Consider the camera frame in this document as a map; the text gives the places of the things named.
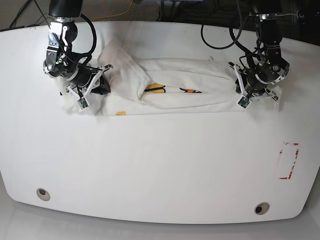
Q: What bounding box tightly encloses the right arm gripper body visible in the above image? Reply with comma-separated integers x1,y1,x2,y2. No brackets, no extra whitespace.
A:
64,64,113,99

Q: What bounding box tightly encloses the red tape rectangle marking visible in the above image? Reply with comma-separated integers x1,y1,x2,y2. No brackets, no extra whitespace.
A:
276,142,300,180

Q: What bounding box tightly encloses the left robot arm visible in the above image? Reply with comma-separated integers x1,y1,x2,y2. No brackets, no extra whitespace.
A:
231,0,290,108

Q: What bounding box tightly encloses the right table cable grommet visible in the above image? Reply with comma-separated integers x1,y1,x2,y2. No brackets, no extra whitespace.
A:
254,202,270,215

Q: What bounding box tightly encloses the table cable grommet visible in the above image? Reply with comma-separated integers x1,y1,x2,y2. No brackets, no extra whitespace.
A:
254,202,270,215
36,188,51,202

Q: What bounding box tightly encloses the yellow cable on floor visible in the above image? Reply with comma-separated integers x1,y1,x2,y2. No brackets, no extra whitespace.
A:
90,0,133,22

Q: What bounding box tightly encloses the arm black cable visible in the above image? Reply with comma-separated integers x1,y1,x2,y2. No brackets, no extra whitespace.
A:
72,12,98,63
200,0,261,61

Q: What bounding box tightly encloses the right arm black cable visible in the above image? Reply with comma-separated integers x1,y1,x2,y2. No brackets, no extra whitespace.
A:
72,12,98,63

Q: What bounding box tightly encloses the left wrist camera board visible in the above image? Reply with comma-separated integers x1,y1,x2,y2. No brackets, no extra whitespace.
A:
237,96,252,110

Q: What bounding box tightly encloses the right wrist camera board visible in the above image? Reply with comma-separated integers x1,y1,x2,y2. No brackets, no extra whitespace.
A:
77,96,90,110

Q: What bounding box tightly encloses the left table cable grommet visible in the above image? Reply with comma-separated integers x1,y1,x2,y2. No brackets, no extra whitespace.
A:
36,188,51,202

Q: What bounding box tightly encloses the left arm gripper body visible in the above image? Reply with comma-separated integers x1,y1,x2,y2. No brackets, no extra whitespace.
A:
228,62,279,102

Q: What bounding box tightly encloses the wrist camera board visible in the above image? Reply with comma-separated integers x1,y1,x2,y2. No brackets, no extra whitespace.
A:
237,96,252,110
77,96,90,110

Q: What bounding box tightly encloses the white printed t-shirt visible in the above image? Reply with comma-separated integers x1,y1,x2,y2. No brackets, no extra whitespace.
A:
56,39,285,117

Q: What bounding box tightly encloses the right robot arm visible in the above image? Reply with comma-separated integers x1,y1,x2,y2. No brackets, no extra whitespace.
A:
43,0,113,99

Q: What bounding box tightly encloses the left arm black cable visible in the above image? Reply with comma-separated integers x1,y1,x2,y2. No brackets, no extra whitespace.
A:
200,0,261,61

